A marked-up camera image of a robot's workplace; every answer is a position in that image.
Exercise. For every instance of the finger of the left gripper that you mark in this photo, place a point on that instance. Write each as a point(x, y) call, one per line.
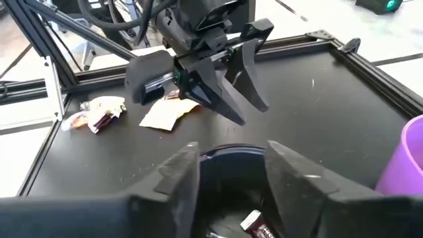
point(208, 92)
point(246, 76)

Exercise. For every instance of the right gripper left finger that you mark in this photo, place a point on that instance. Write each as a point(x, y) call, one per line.
point(175, 198)

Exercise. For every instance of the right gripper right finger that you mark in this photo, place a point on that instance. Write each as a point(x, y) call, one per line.
point(297, 191)

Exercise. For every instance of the red clear-wrapped candy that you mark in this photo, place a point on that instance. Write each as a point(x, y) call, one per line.
point(74, 120)

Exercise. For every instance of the black jack-o-lantern bucket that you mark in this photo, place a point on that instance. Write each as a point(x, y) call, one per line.
point(228, 185)

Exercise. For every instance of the purple plastic bucket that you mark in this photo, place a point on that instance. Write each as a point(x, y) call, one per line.
point(406, 158)

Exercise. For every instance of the black device green light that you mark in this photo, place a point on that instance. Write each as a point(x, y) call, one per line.
point(373, 5)

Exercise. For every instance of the silver post bracket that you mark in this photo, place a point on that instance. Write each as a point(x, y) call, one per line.
point(54, 89)

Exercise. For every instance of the black aluminium table frame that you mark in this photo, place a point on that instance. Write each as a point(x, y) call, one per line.
point(376, 74)

